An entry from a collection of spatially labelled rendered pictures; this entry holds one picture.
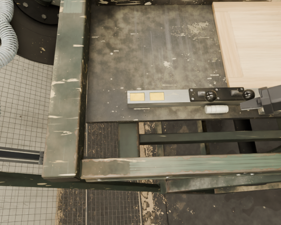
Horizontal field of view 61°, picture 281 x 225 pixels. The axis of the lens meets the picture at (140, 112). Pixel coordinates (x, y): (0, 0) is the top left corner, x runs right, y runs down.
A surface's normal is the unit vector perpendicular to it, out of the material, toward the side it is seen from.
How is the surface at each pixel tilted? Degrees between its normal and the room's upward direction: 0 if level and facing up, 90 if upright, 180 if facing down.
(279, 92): 18
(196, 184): 0
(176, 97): 51
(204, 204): 0
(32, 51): 90
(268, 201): 0
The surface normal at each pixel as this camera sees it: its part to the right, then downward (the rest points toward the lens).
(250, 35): 0.03, -0.37
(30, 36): 0.65, -0.30
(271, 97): -0.52, -0.30
